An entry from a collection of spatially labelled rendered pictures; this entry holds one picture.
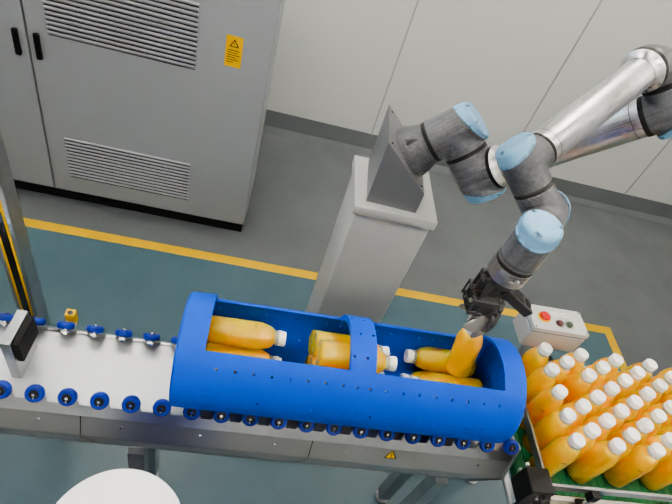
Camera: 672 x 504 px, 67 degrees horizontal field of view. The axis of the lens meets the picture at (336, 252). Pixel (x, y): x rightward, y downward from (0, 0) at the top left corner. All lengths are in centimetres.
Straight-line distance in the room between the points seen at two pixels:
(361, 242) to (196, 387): 98
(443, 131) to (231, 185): 147
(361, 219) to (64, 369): 107
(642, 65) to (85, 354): 162
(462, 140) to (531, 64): 233
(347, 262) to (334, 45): 210
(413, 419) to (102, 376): 82
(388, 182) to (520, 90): 247
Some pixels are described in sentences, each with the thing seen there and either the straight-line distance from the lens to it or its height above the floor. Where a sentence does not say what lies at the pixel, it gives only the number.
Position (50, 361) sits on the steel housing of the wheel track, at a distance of 155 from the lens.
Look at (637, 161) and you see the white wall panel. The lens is 488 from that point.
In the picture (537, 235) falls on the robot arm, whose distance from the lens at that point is 109.
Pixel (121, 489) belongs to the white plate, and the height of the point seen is 104.
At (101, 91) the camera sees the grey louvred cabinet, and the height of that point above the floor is 79.
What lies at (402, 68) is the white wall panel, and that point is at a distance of 389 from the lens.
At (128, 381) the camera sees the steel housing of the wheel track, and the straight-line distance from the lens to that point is 149.
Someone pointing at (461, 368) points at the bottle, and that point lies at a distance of 145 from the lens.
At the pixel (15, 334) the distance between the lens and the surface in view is 142.
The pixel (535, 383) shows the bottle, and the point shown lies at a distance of 170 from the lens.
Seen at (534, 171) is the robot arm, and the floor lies 170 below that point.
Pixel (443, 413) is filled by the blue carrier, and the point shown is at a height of 115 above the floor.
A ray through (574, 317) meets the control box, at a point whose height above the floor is 110.
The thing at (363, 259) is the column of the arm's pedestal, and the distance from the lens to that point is 203.
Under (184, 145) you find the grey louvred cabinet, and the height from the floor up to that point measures 58.
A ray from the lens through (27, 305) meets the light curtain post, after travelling 191.
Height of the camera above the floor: 222
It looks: 44 degrees down
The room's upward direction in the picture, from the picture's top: 20 degrees clockwise
